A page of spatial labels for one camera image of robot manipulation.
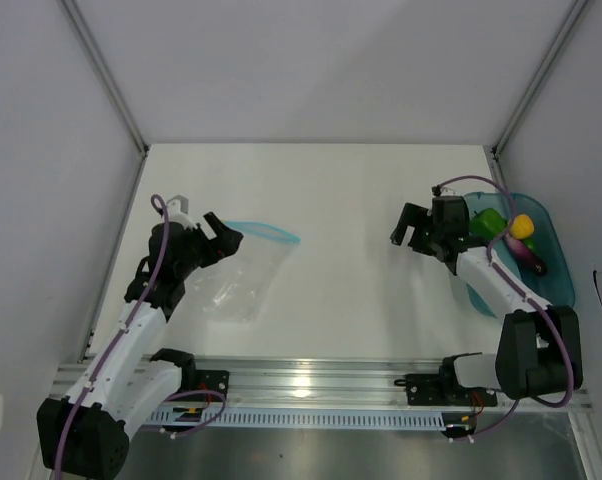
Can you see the clear zip top bag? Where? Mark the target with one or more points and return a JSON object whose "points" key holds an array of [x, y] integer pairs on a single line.
{"points": [[233, 290]]}

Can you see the teal plastic tray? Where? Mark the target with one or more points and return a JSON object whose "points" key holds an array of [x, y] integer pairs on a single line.
{"points": [[556, 286]]}

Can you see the green chili pepper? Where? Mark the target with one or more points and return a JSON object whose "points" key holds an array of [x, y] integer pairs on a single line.
{"points": [[530, 244]]}

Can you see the left frame post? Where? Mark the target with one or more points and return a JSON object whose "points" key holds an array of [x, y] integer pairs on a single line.
{"points": [[93, 54]]}

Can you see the green bell pepper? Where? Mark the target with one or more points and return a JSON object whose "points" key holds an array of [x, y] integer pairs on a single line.
{"points": [[487, 224]]}

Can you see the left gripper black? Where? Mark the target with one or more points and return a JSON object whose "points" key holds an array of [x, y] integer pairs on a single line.
{"points": [[228, 240]]}

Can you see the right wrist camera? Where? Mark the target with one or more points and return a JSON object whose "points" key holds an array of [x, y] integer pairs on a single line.
{"points": [[442, 190]]}

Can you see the white slotted cable duct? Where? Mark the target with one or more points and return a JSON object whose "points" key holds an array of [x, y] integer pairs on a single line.
{"points": [[395, 420]]}

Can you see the aluminium mounting rail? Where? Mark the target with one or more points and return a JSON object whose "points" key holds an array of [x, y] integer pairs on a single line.
{"points": [[341, 384]]}

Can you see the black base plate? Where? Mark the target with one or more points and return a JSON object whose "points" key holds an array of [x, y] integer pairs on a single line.
{"points": [[436, 390], [215, 382]]}

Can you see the yellow bell pepper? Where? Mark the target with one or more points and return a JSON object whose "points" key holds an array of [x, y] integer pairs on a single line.
{"points": [[522, 227]]}

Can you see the frame post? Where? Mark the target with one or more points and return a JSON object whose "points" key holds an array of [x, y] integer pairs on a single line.
{"points": [[93, 54], [558, 45]]}

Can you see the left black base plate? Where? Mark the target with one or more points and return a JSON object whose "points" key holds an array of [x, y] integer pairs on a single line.
{"points": [[215, 382]]}

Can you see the right frame post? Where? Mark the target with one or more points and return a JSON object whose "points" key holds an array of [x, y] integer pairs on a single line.
{"points": [[558, 45]]}

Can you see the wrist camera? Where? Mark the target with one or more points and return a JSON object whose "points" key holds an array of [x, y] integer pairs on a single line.
{"points": [[442, 190], [178, 209]]}

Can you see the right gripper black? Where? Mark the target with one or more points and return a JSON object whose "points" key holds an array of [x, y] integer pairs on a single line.
{"points": [[412, 215]]}

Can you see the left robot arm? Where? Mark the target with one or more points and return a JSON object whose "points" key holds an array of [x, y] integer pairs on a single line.
{"points": [[87, 432]]}

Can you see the purple eggplant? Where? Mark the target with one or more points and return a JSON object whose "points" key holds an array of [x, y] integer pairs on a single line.
{"points": [[525, 257]]}

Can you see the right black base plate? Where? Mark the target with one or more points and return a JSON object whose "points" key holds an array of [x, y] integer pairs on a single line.
{"points": [[436, 390]]}

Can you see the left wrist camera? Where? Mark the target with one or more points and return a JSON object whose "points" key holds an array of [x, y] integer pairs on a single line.
{"points": [[178, 209]]}

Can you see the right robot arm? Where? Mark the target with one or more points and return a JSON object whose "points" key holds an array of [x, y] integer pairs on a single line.
{"points": [[539, 348]]}

